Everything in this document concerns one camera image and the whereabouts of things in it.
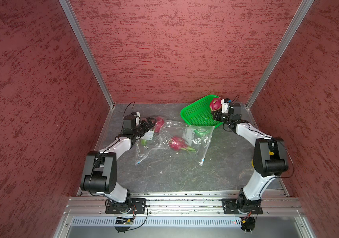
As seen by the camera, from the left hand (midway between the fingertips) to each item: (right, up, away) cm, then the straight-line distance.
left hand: (152, 125), depth 91 cm
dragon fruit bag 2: (+3, +2, +6) cm, 7 cm away
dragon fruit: (+15, -11, -2) cm, 19 cm away
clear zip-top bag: (+24, -9, +5) cm, 26 cm away
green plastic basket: (+33, +9, +23) cm, 41 cm away
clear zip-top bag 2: (+2, -11, +6) cm, 13 cm away
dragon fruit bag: (+41, +14, +4) cm, 44 cm away
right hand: (+39, +8, +5) cm, 40 cm away
